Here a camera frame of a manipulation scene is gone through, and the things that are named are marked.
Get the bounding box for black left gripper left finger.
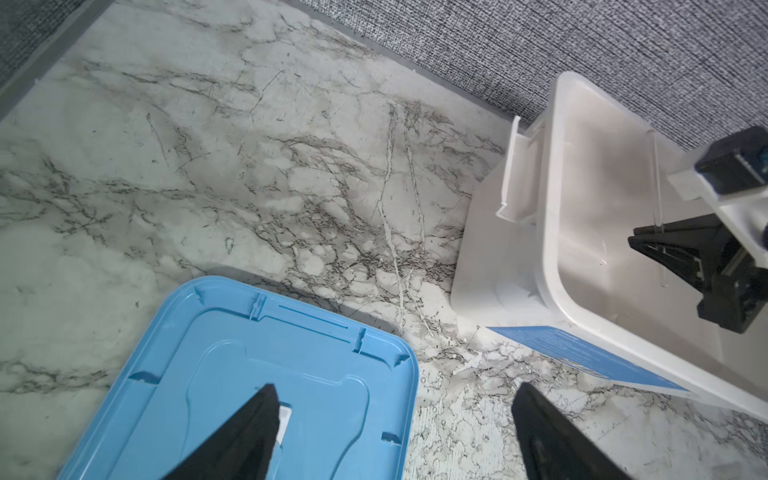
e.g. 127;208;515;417
165;384;280;479

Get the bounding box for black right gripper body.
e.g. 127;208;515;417
697;251;767;334

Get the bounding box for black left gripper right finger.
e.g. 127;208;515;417
511;382;629;479

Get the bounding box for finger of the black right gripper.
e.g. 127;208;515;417
627;214;729;294

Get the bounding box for blue plastic bin lid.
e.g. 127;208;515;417
60;276;419;479

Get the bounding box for white plastic storage bin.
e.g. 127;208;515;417
450;72;767;419

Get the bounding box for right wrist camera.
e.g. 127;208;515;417
663;126;767;268

